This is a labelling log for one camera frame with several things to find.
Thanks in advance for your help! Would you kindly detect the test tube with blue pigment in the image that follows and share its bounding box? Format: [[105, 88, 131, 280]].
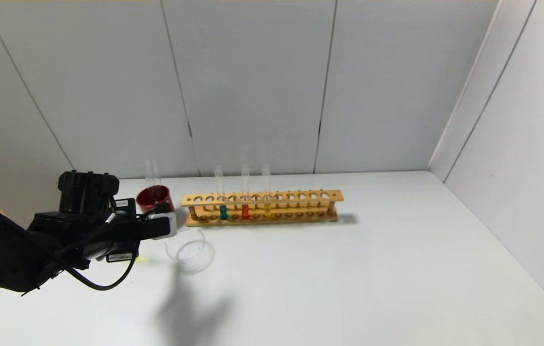
[[215, 166, 229, 221]]

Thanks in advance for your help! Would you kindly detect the test tube with amber pigment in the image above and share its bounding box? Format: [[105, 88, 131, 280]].
[[262, 165, 272, 218]]

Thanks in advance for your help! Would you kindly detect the test tube with red pigment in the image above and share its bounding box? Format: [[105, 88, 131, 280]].
[[242, 164, 250, 220]]

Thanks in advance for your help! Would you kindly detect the wooden test tube rack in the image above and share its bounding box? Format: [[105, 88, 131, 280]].
[[181, 190, 344, 227]]

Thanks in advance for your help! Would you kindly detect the clear glass dish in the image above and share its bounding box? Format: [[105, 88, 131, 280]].
[[165, 227, 215, 273]]

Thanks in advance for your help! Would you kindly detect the dark red plastic cup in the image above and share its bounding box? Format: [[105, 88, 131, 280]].
[[136, 185, 175, 215]]

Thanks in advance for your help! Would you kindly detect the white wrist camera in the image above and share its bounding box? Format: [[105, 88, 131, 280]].
[[149, 213, 178, 240]]

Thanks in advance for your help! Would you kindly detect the thin black camera cable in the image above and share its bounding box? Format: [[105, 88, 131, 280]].
[[63, 243, 139, 292]]

